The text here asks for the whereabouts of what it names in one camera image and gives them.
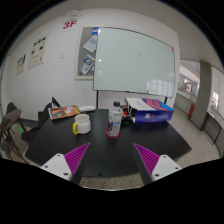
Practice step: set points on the large white wall poster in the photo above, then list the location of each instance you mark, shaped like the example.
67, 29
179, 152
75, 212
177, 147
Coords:
38, 51

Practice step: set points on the large whiteboard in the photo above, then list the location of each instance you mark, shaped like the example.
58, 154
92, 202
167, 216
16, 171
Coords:
133, 61

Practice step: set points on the grey chair wooden legs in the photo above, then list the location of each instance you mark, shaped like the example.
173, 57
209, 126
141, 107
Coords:
11, 107

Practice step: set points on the small white wall poster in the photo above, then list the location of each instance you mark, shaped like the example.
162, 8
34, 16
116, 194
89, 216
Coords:
20, 64

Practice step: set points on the flat round red coaster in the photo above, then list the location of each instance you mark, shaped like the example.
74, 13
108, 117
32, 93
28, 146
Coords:
107, 134

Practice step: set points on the colourful magazine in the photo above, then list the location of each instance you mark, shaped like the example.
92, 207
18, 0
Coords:
65, 112

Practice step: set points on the black jacket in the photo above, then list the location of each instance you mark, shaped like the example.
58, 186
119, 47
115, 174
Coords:
46, 108

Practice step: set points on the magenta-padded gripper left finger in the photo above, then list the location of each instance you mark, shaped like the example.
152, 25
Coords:
75, 159

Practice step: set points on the clear plastic water bottle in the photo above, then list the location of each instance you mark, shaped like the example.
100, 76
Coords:
115, 120

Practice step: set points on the red fire extinguisher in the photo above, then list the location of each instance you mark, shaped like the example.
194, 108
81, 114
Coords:
192, 110

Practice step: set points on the blue cardboard box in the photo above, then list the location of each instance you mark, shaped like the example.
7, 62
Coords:
153, 111

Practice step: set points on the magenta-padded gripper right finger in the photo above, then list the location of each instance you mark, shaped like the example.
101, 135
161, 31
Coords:
147, 160

